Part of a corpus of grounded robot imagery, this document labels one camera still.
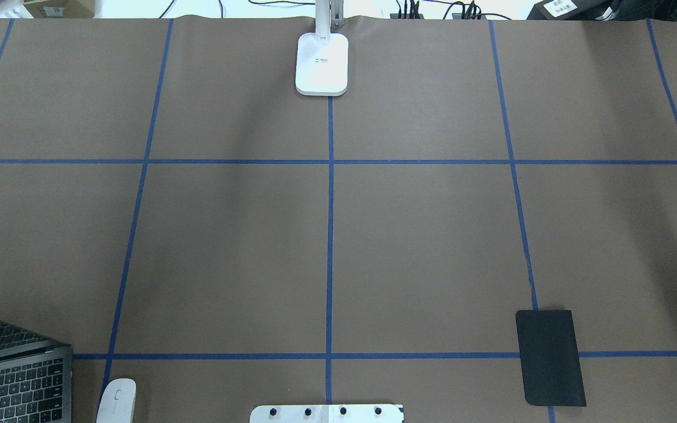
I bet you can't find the grey laptop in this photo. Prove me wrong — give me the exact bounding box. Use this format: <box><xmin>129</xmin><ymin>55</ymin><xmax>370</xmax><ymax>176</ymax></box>
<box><xmin>0</xmin><ymin>320</ymin><xmax>73</xmax><ymax>422</ymax></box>

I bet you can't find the white desk lamp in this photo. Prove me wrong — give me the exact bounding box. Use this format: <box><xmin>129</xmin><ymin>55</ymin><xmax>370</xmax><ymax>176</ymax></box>
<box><xmin>294</xmin><ymin>1</ymin><xmax>349</xmax><ymax>97</ymax></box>

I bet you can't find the white computer mouse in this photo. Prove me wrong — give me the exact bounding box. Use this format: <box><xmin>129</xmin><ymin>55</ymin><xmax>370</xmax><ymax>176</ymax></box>
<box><xmin>96</xmin><ymin>378</ymin><xmax>137</xmax><ymax>423</ymax></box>

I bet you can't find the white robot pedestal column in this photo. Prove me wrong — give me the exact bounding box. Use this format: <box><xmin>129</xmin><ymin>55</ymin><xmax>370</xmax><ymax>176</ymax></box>
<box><xmin>249</xmin><ymin>404</ymin><xmax>405</xmax><ymax>422</ymax></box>

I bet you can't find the black mouse pad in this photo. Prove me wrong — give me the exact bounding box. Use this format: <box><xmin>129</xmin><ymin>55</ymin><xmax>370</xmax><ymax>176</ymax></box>
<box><xmin>515</xmin><ymin>310</ymin><xmax>586</xmax><ymax>408</ymax></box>

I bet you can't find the cardboard box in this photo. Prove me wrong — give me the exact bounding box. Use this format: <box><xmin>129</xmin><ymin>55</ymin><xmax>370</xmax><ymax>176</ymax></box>
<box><xmin>22</xmin><ymin>0</ymin><xmax>96</xmax><ymax>19</ymax></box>

